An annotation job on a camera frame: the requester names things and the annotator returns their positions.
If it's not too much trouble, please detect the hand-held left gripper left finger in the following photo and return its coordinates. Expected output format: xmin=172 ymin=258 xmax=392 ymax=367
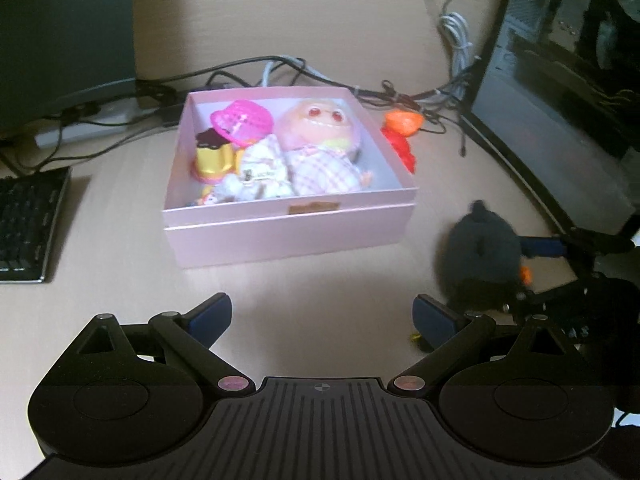
xmin=76 ymin=292 xmax=253 ymax=393

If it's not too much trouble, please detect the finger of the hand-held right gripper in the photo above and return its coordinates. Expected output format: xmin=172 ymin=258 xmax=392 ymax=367
xmin=519 ymin=227 xmax=636 ymax=259
xmin=505 ymin=279 xmax=602 ymax=322

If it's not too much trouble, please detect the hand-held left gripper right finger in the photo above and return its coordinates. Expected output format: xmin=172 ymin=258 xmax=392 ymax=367
xmin=393 ymin=295 xmax=571 ymax=393

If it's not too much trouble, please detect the black plush toy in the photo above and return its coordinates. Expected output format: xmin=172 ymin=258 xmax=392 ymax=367
xmin=435 ymin=200 xmax=531 ymax=311

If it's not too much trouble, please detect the pink storage box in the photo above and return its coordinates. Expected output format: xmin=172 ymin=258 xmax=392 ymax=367
xmin=161 ymin=86 xmax=418 ymax=269

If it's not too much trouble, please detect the yellow pudding toy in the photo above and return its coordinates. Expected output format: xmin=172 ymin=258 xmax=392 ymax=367
xmin=191 ymin=129 xmax=238 ymax=183

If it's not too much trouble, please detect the pink furry doll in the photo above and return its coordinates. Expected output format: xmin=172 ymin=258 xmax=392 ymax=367
xmin=276 ymin=100 xmax=375 ymax=197

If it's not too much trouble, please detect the glass panel computer case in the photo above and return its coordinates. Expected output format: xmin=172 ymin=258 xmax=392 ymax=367
xmin=460 ymin=0 xmax=640 ymax=241

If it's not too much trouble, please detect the red toy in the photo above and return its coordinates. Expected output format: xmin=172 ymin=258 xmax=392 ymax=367
xmin=381 ymin=127 xmax=418 ymax=175

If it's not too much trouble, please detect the orange toy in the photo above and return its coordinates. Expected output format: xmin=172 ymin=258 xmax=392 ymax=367
xmin=384 ymin=109 xmax=426 ymax=137

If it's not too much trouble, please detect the black keyboard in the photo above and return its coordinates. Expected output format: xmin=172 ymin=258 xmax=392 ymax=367
xmin=0 ymin=166 xmax=72 ymax=284

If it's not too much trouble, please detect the white power strip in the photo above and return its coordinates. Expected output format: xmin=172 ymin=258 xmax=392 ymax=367
xmin=34 ymin=97 xmax=186 ymax=149

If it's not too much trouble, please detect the black computer monitor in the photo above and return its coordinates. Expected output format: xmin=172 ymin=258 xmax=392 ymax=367
xmin=0 ymin=0 xmax=138 ymax=143

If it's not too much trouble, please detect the white coiled cable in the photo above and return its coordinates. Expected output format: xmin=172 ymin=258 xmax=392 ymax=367
xmin=437 ymin=0 xmax=474 ymax=86

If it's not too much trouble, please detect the black cable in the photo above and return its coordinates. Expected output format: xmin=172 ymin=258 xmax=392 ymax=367
xmin=135 ymin=55 xmax=481 ymax=111

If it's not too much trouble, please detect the grey cable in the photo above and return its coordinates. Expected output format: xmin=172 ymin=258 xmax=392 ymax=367
xmin=262 ymin=55 xmax=351 ymax=90

